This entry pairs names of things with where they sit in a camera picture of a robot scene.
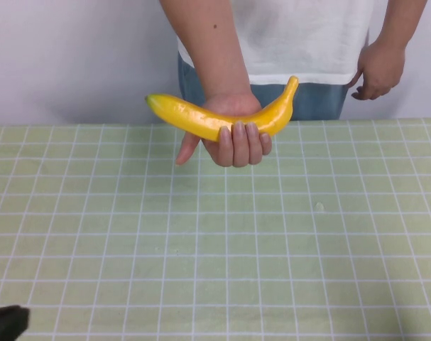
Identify person's right hand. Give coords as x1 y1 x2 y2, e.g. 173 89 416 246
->
175 92 273 168

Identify person's left hand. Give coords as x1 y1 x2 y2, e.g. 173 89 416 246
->
351 40 407 101

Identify yellow banana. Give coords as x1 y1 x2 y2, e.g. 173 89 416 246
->
146 75 300 143

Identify person's right forearm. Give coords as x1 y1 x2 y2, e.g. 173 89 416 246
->
159 0 253 104

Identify person's left forearm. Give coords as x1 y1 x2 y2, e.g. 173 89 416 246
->
369 0 429 50

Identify blue jeans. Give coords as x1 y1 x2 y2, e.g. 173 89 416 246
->
178 53 348 121

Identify white t-shirt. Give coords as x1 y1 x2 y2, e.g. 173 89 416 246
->
178 0 371 86

